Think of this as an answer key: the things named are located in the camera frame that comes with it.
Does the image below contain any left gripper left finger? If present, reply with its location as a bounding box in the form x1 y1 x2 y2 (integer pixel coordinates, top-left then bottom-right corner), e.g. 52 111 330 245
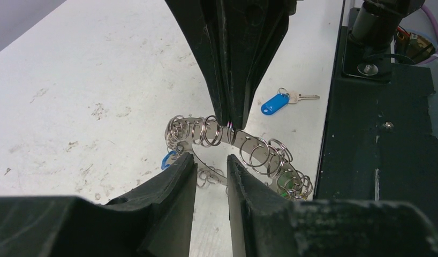
0 153 198 256

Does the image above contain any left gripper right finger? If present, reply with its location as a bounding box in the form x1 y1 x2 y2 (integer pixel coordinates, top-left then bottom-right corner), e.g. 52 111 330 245
226 155 438 256

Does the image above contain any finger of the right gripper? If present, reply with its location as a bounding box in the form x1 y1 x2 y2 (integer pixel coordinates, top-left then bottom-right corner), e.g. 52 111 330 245
222 1 290 130
166 1 229 126

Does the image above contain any key with blue tag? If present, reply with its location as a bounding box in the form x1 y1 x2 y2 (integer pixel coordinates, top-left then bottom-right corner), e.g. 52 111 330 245
161 150 179 170
260 87 320 116

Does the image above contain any metal disc with key rings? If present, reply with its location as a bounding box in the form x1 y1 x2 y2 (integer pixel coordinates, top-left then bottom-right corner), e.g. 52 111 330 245
164 114 314 202

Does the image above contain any key with green tag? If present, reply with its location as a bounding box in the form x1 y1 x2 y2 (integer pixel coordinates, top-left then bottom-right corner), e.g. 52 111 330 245
277 175 304 201

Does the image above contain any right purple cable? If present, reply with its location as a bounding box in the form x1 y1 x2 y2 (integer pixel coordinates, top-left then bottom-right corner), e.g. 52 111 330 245
416 4 438 66

